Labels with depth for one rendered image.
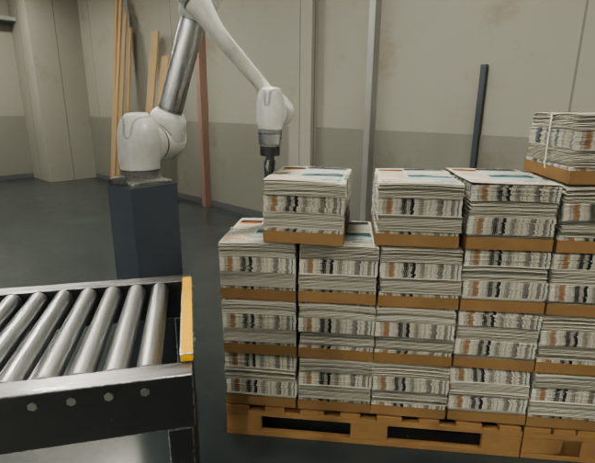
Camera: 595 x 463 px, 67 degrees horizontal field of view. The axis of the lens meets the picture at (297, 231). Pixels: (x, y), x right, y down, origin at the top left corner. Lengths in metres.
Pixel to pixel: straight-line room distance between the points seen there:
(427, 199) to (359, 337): 0.57
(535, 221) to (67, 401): 1.43
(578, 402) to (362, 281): 0.92
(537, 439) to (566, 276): 0.66
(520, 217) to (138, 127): 1.40
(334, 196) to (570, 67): 2.47
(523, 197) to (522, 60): 2.21
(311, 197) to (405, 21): 2.85
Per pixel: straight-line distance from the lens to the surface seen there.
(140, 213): 1.82
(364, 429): 1.95
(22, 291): 1.47
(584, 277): 1.81
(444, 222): 1.60
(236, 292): 1.70
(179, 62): 1.98
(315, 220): 1.55
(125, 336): 1.11
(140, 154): 1.83
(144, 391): 0.95
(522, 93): 3.74
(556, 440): 2.11
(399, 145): 4.12
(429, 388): 1.86
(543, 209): 1.69
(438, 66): 3.99
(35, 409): 0.99
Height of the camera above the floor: 1.30
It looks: 16 degrees down
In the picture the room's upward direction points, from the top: straight up
